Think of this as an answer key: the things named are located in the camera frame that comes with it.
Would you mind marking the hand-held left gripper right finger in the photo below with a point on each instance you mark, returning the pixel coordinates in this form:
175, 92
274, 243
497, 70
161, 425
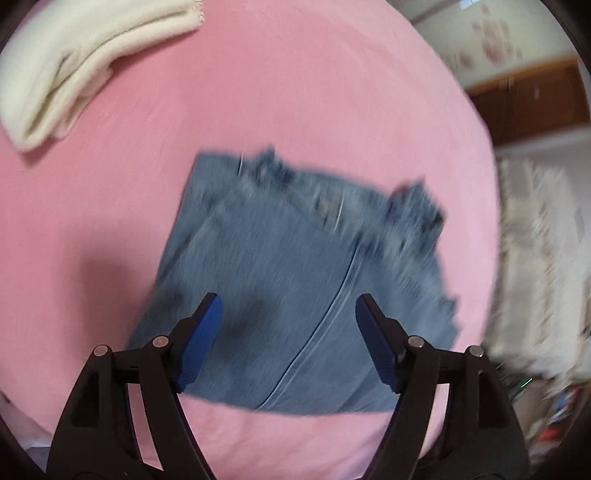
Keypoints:
376, 344

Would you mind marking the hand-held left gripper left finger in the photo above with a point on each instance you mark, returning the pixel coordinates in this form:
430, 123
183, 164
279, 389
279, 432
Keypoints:
201, 344

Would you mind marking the blue denim jacket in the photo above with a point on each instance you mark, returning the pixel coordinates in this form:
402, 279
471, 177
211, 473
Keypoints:
286, 277

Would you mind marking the furniture under white lace cover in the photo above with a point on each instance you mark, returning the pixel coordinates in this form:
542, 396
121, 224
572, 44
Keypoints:
540, 258

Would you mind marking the pink bed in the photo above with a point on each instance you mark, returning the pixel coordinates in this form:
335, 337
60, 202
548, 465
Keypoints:
300, 92

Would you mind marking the brown wooden door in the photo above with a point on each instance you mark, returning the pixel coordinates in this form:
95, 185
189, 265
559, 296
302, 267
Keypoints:
531, 106

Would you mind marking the folded white cloth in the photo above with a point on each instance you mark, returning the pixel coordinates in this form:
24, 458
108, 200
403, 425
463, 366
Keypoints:
60, 69

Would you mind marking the floral wardrobe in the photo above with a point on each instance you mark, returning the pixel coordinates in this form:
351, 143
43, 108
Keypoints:
485, 37

